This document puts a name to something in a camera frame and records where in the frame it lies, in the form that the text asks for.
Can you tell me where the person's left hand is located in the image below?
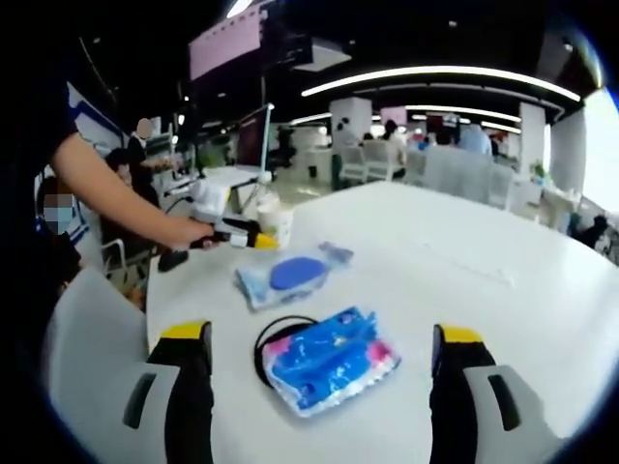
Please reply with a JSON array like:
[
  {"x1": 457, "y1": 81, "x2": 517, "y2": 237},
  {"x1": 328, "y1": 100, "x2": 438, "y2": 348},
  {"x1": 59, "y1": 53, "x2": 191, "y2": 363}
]
[{"x1": 176, "y1": 216, "x2": 220, "y2": 252}]

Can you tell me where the white background office chair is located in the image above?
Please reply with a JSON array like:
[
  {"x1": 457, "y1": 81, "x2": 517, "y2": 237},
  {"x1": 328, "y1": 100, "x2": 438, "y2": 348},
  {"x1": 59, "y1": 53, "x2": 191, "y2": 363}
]
[
  {"x1": 365, "y1": 139, "x2": 405, "y2": 181},
  {"x1": 340, "y1": 144, "x2": 367, "y2": 185}
]

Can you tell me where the white lamp pole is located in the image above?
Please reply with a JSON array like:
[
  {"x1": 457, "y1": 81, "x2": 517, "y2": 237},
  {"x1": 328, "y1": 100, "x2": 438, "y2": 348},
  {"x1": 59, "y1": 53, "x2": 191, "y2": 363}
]
[{"x1": 259, "y1": 103, "x2": 276, "y2": 184}]

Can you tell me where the white table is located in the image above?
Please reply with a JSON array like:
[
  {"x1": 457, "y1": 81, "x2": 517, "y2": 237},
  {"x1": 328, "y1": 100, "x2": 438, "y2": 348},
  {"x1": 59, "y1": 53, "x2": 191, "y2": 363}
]
[{"x1": 144, "y1": 181, "x2": 619, "y2": 464}]

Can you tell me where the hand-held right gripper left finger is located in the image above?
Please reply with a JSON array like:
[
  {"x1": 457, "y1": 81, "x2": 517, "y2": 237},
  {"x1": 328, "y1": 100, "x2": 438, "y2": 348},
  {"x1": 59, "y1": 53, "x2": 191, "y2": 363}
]
[{"x1": 94, "y1": 318, "x2": 215, "y2": 464}]

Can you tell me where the clear plastic water bottle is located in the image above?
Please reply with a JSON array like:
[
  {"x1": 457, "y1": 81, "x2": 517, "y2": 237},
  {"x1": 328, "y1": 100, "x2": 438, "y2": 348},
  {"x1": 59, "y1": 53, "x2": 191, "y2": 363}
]
[{"x1": 244, "y1": 181, "x2": 281, "y2": 217}]

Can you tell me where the pale overhead display screen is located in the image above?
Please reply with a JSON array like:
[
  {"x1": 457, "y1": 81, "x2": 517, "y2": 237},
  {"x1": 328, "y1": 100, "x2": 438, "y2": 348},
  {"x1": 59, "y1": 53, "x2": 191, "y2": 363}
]
[{"x1": 188, "y1": 7, "x2": 266, "y2": 81}]

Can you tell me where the white printed paper cup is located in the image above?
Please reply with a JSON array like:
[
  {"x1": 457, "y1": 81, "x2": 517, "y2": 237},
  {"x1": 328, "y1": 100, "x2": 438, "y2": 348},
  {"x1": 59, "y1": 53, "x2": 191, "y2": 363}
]
[{"x1": 255, "y1": 205, "x2": 295, "y2": 248}]

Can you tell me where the blue white partition board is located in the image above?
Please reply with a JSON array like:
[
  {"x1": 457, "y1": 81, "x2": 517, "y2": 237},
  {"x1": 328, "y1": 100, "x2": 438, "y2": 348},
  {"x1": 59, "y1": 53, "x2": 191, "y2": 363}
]
[{"x1": 67, "y1": 81, "x2": 125, "y2": 151}]

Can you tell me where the dark overhead display screen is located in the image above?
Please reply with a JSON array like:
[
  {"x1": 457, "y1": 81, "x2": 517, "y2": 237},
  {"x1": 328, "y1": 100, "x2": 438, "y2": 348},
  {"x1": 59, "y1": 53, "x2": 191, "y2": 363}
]
[{"x1": 263, "y1": 2, "x2": 314, "y2": 69}]

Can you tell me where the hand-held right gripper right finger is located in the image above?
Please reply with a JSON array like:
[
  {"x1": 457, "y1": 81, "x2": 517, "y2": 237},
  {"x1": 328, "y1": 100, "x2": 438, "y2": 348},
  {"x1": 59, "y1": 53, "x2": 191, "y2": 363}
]
[{"x1": 428, "y1": 323, "x2": 567, "y2": 464}]

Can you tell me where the white translucent partition panel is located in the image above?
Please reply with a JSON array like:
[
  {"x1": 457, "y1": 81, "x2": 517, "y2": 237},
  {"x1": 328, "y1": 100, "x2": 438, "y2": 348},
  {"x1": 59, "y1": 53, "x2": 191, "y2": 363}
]
[{"x1": 420, "y1": 144, "x2": 494, "y2": 204}]

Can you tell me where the blue tissue pack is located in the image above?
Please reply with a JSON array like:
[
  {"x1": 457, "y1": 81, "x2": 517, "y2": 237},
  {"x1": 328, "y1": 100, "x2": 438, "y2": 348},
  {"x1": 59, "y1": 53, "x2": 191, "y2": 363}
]
[{"x1": 260, "y1": 304, "x2": 402, "y2": 420}]

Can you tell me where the white mesh office chair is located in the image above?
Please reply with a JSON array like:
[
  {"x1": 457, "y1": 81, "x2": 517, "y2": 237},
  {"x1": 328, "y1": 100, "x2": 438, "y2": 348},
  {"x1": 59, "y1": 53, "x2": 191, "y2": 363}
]
[{"x1": 44, "y1": 265, "x2": 151, "y2": 436}]

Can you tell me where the black cable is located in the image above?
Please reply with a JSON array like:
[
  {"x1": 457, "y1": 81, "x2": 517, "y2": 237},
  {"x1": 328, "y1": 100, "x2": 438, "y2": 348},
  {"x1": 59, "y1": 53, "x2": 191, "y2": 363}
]
[{"x1": 253, "y1": 316, "x2": 320, "y2": 388}]

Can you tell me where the wet wipes pack blue lid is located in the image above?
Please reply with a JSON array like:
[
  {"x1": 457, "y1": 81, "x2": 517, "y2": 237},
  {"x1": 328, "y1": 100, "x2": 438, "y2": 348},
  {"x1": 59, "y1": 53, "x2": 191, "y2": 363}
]
[{"x1": 235, "y1": 241, "x2": 354, "y2": 313}]

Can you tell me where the long ceiling light strip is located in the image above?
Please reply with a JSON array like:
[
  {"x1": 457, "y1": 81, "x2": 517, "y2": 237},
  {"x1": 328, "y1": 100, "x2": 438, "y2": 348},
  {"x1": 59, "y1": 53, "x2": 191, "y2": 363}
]
[{"x1": 300, "y1": 65, "x2": 582, "y2": 102}]

